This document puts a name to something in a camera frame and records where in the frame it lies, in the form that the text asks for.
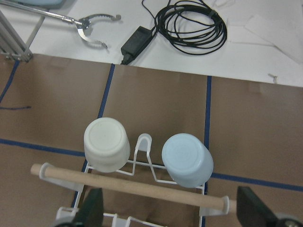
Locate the white cup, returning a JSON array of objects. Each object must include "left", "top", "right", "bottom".
[{"left": 84, "top": 117, "right": 130, "bottom": 173}]

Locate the white wire cup rack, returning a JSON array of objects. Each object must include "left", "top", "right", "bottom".
[{"left": 30, "top": 133, "right": 237, "bottom": 216}]

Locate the blue teach pendant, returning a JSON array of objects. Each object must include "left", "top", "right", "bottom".
[{"left": 19, "top": 0, "right": 63, "bottom": 6}]

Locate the black power adapter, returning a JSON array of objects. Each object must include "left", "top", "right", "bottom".
[{"left": 120, "top": 26, "right": 155, "bottom": 65}]

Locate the light blue cup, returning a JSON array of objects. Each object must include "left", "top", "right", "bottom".
[{"left": 161, "top": 133, "right": 214, "bottom": 188}]

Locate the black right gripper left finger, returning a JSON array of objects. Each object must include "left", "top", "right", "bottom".
[{"left": 52, "top": 188, "right": 105, "bottom": 227}]

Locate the aluminium frame post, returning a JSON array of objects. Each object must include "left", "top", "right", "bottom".
[{"left": 0, "top": 12, "right": 32, "bottom": 62}]

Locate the coiled black cable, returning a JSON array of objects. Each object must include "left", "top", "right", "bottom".
[{"left": 142, "top": 0, "right": 228, "bottom": 56}]

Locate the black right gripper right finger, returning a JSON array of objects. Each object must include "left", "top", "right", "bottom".
[{"left": 236, "top": 186, "right": 303, "bottom": 227}]

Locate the grabber reach tool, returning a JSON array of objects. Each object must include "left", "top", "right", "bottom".
[{"left": 0, "top": 0, "right": 122, "bottom": 49}]

